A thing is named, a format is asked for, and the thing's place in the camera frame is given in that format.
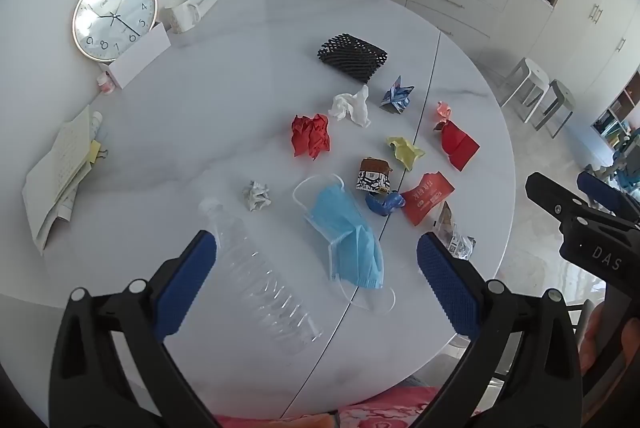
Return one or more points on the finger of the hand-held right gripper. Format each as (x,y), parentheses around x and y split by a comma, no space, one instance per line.
(550,198)
(605,195)

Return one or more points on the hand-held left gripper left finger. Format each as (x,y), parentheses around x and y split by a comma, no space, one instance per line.
(187,283)

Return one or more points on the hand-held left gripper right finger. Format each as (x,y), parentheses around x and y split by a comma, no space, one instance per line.
(445,288)

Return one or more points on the blue face mask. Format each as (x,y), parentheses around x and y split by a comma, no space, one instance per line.
(350,238)

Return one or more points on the blue printed carton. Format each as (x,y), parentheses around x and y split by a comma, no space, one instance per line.
(397,96)

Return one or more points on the red paper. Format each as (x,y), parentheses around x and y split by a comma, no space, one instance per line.
(459,143)
(311,136)

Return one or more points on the black foam net sleeve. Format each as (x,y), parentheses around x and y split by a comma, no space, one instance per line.
(352,57)

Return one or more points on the person's right hand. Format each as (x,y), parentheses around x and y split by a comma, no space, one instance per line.
(595,333)

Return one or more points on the white printed wrapper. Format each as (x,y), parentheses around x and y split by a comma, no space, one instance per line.
(461,248)

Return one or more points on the brown clear wrapper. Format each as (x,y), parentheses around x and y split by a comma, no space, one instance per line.
(444,219)

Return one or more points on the clear plastic bottle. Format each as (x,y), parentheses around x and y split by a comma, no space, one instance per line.
(260,278)

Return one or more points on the red torn packet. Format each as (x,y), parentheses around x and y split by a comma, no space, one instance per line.
(425,198)

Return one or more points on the grey stool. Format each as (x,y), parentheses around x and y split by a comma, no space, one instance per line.
(557,101)

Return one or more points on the blue crumpled wrapper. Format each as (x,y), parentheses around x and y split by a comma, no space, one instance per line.
(382,204)

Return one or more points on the red folded paper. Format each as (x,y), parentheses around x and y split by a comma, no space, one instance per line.
(459,143)

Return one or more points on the grey crumpled paper ball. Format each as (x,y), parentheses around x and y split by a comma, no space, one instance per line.
(256,196)

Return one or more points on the white stool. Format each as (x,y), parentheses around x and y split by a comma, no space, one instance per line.
(527,76)

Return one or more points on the brown snack packet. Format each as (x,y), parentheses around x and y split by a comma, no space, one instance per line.
(374,175)

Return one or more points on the pink crumpled paper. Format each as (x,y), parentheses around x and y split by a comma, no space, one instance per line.
(443,111)

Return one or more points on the yellow crumpled paper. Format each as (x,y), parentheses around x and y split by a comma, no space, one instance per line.
(405,152)

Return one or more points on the pink floral cloth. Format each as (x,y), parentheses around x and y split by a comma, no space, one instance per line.
(370,410)

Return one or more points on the black binder clip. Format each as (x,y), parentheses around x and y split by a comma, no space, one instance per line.
(104,154)

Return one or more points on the yellow sticky notes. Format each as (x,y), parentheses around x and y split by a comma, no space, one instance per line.
(94,153)

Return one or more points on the stack of papers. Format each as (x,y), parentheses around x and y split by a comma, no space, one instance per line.
(55,173)

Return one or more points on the white tube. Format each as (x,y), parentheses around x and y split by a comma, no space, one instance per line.
(96,126)

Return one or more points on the white crumpled tissue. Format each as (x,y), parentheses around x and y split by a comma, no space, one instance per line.
(352,106)

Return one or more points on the small pink bottle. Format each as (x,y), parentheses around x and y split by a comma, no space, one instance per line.
(105,83)

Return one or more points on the white cardboard box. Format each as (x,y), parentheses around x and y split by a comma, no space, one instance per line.
(142,58)

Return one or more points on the white mug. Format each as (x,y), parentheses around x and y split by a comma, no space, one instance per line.
(180,16)

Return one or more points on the round white wall clock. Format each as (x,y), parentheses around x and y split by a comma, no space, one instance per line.
(115,16)

